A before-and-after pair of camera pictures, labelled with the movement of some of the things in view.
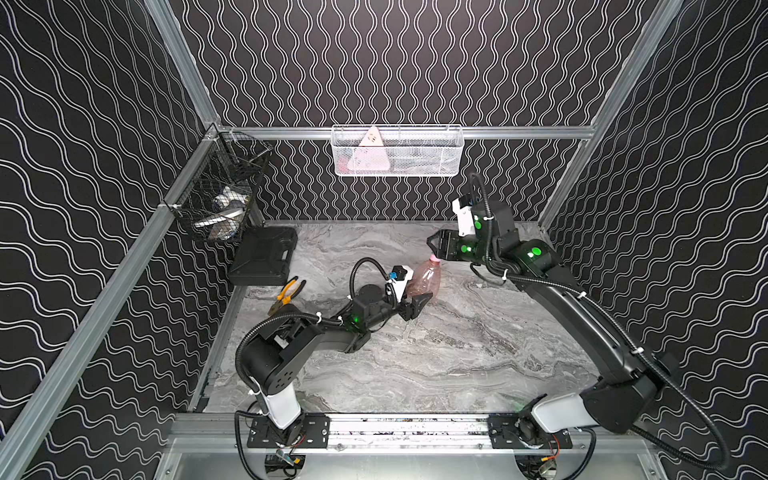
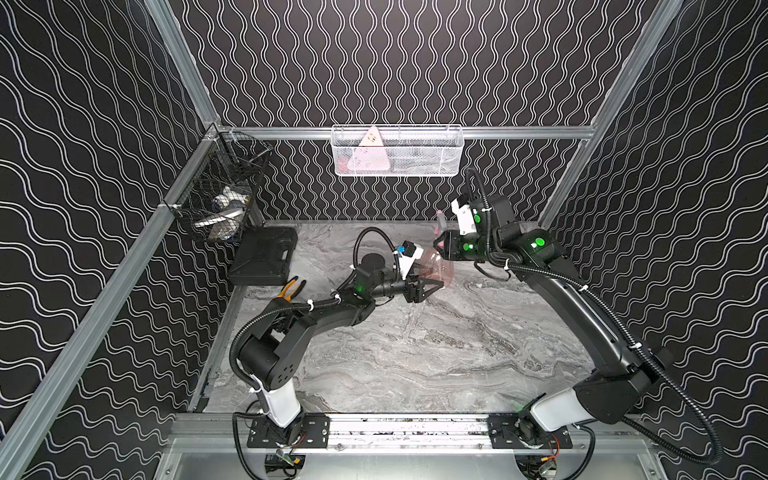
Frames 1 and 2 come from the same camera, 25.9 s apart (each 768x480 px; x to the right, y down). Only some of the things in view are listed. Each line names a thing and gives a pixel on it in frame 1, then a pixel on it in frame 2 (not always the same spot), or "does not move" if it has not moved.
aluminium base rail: (225, 433) does not move
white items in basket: (230, 205) does not move
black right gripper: (445, 249) does not move
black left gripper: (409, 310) to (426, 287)
